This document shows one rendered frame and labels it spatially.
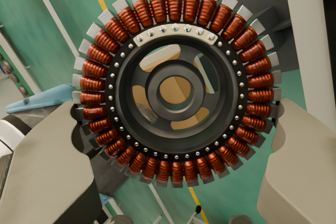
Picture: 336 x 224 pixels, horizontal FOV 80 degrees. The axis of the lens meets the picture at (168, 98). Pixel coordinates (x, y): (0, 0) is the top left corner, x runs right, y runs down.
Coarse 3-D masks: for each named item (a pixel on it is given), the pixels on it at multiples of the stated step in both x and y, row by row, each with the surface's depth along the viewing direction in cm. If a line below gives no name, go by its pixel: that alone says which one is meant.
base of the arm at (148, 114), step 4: (136, 104) 50; (140, 104) 50; (140, 108) 48; (144, 108) 48; (148, 108) 49; (144, 112) 48; (148, 112) 48; (152, 112) 48; (144, 116) 47; (148, 116) 47; (152, 116) 47; (156, 116) 48; (152, 120) 47
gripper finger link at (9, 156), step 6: (6, 156) 7; (0, 162) 7; (6, 162) 7; (0, 168) 7; (6, 168) 7; (0, 174) 7; (6, 174) 7; (0, 180) 7; (0, 186) 6; (0, 192) 6
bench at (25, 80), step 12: (48, 0) 204; (60, 24) 212; (0, 36) 176; (0, 48) 186; (72, 48) 219; (0, 60) 227; (12, 60) 182; (12, 72) 214; (24, 72) 187; (24, 84) 203; (24, 96) 252
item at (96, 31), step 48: (144, 0) 10; (192, 0) 9; (96, 48) 10; (144, 48) 12; (192, 48) 12; (240, 48) 10; (96, 96) 10; (192, 96) 12; (240, 96) 11; (96, 144) 12; (144, 144) 12; (192, 144) 12; (240, 144) 11
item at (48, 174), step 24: (48, 120) 10; (72, 120) 10; (24, 144) 8; (48, 144) 8; (72, 144) 8; (24, 168) 7; (48, 168) 7; (72, 168) 7; (24, 192) 6; (48, 192) 6; (72, 192) 6; (96, 192) 7; (0, 216) 5; (24, 216) 5; (48, 216) 5; (72, 216) 6; (96, 216) 7
